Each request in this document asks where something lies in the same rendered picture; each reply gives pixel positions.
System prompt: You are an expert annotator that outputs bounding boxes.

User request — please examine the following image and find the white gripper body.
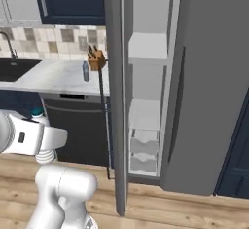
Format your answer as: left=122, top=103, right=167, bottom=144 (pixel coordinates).
left=38, top=125, right=69, bottom=152

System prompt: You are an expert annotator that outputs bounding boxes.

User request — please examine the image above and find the grey freezer door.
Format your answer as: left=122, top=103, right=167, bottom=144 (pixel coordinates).
left=103, top=0, right=134, bottom=217

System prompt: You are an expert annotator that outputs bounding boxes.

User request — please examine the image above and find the clear freezer drawer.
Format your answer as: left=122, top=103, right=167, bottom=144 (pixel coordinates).
left=128, top=152, right=160, bottom=176
left=129, top=128, right=160, bottom=156

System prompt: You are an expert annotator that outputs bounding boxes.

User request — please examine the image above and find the white freezer shelf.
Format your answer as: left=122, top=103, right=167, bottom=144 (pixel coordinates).
left=128, top=32, right=169, bottom=60

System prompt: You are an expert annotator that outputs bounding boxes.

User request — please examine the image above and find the white bottle with teal cap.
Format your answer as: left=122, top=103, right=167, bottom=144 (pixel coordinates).
left=30, top=106, right=58, bottom=166

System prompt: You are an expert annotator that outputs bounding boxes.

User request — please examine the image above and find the black dishwasher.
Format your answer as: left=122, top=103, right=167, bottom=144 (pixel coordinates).
left=38, top=92, right=113, bottom=169

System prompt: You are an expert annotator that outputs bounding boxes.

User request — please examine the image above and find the navy base cupboard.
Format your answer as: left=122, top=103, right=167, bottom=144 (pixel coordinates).
left=0, top=89, right=46, bottom=120

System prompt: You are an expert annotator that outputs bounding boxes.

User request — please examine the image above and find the clear water bottle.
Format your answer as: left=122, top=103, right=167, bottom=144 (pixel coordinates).
left=82, top=60, right=90, bottom=83

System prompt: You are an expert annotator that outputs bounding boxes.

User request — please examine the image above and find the black sink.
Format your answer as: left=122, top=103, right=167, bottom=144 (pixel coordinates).
left=0, top=58, right=43, bottom=83

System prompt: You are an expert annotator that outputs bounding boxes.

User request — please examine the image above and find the wooden knife block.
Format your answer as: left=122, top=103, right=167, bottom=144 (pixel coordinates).
left=87, top=44, right=108, bottom=72

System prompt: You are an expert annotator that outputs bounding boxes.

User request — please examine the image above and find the grey tap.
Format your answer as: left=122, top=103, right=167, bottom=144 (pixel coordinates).
left=0, top=30, right=19, bottom=60

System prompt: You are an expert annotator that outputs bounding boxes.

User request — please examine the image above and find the grey fridge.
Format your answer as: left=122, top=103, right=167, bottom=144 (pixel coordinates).
left=127, top=0, right=249, bottom=197

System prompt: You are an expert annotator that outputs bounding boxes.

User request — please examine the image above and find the navy tall cupboard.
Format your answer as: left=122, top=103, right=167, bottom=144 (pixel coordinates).
left=213, top=88, right=249, bottom=200

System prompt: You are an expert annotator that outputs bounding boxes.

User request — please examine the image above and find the grey freezer door handle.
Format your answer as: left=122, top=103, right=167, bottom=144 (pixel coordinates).
left=120, top=0, right=129, bottom=211

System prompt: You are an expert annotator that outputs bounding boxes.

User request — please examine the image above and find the navy wall cupboard door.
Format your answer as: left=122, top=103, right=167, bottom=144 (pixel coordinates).
left=32, top=0, right=107, bottom=26

